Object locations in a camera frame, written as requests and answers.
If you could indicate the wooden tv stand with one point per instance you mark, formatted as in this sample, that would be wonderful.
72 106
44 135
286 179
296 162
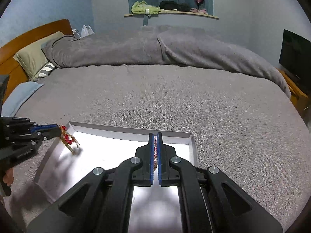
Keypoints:
299 99

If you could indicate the pink cloth on shelf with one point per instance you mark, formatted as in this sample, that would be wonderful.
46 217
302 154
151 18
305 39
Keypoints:
202 11

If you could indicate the wooden window shelf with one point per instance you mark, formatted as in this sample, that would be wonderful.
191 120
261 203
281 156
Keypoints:
172 12

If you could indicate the green cloth on shelf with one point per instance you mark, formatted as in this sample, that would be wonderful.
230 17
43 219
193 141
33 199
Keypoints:
144 8

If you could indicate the white plastic bag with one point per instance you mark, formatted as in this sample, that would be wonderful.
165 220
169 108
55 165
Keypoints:
86 31

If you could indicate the grey bed cover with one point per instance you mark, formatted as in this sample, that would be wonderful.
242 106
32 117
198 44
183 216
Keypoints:
246 126

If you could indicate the striped grey white pillow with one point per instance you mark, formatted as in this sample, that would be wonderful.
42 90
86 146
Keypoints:
45 71

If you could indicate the olive green pillow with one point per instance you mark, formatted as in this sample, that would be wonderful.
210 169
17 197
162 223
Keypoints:
31 57

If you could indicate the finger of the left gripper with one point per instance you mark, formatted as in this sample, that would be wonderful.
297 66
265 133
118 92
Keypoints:
42 128
49 134

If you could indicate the grey folded duvet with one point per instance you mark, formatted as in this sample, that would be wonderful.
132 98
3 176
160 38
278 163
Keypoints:
160 45

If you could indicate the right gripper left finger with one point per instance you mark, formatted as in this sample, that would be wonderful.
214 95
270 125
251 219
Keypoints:
143 176

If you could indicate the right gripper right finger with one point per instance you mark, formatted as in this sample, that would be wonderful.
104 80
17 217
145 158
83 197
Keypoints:
167 176

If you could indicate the black cloth on shelf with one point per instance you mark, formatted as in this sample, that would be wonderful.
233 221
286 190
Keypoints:
171 5

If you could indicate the person's left hand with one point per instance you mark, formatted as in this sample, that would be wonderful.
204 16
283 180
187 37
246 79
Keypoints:
9 177

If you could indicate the black tv screen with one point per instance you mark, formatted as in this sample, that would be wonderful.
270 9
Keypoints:
295 56

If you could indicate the grey shallow jewelry tray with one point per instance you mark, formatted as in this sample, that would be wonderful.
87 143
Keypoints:
92 190

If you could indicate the light blue blanket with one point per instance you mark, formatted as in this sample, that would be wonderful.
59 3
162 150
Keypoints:
18 97

